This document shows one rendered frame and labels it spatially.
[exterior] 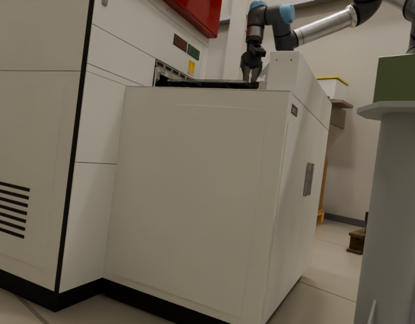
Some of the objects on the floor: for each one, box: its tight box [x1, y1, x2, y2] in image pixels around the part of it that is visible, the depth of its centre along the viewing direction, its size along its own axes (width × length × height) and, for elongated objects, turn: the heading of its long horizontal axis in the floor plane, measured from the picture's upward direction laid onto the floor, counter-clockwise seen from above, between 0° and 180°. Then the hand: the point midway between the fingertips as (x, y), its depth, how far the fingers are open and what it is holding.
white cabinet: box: [103, 87, 328, 324], centre depth 159 cm, size 64×96×82 cm
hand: (249, 85), depth 144 cm, fingers closed
